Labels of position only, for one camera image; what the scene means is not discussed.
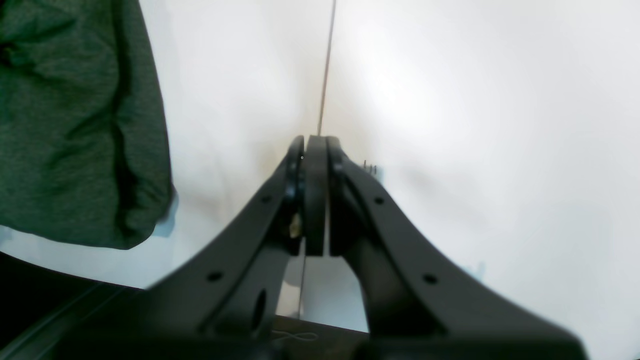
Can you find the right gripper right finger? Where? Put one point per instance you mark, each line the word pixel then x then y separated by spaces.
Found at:
pixel 419 305

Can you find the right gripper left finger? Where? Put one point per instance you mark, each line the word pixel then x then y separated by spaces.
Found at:
pixel 221 304

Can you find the dark green t-shirt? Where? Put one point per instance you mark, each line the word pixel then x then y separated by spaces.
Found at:
pixel 85 156

